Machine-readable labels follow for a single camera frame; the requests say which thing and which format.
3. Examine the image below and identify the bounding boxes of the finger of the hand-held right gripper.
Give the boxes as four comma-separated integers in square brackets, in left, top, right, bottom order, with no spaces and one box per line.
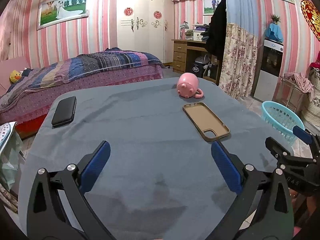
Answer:
[265,137,315,165]
[292,125,320,159]

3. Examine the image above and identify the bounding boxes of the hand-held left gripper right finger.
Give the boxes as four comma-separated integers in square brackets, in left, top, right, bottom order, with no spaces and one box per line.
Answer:
[211,141,294,240]

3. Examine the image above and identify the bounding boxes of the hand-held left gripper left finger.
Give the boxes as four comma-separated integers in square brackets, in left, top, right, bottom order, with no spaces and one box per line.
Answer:
[26,141,118,240]

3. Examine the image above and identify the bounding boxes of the turquoise plastic basket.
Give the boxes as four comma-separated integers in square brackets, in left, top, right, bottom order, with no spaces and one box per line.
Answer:
[262,101,305,144]

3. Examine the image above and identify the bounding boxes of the lace covered cabinet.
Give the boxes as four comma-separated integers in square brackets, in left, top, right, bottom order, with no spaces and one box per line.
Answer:
[301,69,320,128]

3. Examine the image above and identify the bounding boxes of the metal rack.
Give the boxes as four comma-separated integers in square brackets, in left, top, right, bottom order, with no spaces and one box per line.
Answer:
[280,76,309,113]

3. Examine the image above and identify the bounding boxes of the pink clothes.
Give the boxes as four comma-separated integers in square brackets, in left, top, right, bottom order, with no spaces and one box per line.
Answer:
[284,72,314,100]

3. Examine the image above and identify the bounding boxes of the brown phone case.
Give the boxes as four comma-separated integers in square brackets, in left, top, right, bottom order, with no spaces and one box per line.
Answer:
[182,102,230,143]

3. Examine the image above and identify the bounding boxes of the water dispenser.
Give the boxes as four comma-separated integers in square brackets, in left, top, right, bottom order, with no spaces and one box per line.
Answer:
[251,39,284,102]

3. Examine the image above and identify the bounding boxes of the black phone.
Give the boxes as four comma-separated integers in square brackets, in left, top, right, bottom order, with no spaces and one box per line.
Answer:
[51,96,77,128]

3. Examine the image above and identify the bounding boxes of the bed with purple dotted skirt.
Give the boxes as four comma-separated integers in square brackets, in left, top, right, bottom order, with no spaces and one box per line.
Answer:
[0,47,165,139]

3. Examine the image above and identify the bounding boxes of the green plastic sheet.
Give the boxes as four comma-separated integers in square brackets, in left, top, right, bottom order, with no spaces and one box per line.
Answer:
[0,130,24,193]

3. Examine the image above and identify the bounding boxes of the pink pig mug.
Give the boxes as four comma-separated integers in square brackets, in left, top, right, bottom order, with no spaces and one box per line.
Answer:
[176,72,203,99]

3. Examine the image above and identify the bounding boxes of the floral and blue curtain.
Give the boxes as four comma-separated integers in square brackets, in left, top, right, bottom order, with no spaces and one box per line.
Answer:
[219,0,258,99]

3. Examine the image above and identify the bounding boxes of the polka dot cloth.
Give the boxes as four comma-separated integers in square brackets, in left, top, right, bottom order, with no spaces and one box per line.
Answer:
[0,121,18,153]

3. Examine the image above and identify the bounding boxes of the black box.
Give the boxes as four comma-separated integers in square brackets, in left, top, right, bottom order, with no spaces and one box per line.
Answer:
[191,61,206,78]

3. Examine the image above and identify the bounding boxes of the patchwork quilt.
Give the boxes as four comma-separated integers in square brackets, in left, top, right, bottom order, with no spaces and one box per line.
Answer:
[0,47,163,105]

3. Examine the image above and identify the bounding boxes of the blue cloth cover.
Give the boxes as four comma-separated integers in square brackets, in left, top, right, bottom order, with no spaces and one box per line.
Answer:
[265,23,284,43]

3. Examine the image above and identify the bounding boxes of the yellow duck plush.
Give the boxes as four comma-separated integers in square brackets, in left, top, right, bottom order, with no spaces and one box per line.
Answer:
[9,70,22,84]

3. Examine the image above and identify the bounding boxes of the wooden desk with drawers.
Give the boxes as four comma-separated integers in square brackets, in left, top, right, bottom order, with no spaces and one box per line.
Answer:
[171,39,222,79]

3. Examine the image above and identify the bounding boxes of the pink headboard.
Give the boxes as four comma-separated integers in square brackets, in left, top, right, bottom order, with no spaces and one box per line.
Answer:
[0,56,32,90]

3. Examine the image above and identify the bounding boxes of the black hanging coat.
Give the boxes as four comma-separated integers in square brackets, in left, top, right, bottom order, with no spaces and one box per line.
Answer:
[205,0,227,59]

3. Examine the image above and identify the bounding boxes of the white wardrobe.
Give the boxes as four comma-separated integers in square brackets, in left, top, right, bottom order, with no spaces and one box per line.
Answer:
[110,0,175,64]

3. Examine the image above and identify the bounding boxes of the white box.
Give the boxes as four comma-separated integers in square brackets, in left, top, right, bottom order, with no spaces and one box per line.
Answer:
[191,30,205,41]

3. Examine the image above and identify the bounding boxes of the desk lamp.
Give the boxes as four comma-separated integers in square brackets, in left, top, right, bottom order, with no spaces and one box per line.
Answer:
[179,21,190,40]

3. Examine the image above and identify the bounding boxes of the small framed photo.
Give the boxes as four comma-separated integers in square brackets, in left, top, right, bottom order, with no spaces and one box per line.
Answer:
[203,0,222,15]

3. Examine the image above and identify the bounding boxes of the framed wedding photo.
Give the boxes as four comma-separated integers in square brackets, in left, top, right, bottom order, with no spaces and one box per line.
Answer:
[37,0,90,30]

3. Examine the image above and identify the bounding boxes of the red wall decoration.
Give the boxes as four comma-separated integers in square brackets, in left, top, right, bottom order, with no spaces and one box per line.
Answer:
[301,0,320,40]

